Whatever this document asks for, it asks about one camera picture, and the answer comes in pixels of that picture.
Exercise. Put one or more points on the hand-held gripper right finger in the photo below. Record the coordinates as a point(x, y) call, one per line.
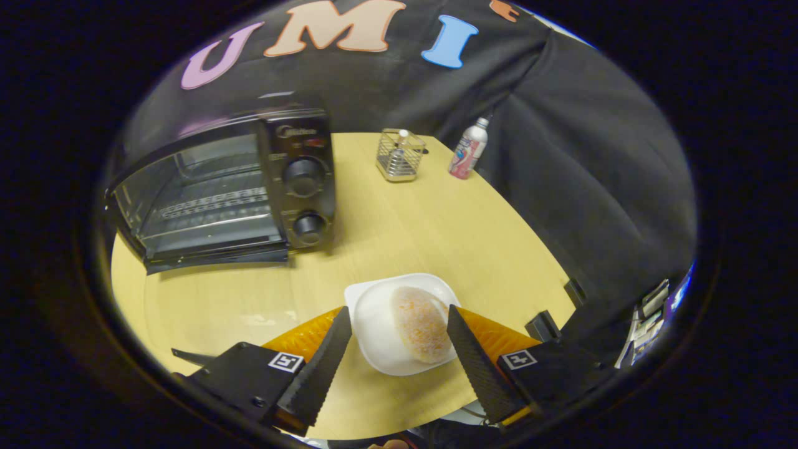
point(480, 368)

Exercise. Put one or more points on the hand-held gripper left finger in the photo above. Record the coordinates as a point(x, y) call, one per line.
point(324, 368)

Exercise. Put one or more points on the sugared bread bun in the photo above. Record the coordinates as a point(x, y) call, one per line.
point(421, 324)

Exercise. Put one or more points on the black toaster oven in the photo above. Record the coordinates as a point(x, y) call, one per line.
point(299, 206)

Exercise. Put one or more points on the white square plate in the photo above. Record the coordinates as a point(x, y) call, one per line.
point(374, 330)

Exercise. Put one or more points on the black table clamp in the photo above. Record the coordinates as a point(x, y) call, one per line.
point(542, 325)
point(575, 292)

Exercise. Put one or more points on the distant cluttered shelf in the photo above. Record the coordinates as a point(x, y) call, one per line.
point(651, 318)

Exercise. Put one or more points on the white pink spray bottle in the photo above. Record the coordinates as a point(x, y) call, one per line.
point(467, 153)

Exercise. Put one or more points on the small bottle in basket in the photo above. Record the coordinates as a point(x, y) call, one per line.
point(403, 140)

